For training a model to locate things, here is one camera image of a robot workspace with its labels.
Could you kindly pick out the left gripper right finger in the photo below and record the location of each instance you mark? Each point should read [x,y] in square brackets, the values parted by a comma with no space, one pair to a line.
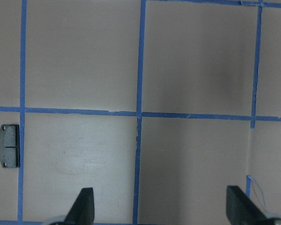
[240,210]

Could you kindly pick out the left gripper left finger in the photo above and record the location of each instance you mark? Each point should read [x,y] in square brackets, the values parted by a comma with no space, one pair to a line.
[82,211]

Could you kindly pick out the black brake pad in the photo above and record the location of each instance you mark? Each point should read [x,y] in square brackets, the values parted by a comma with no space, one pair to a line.
[9,146]

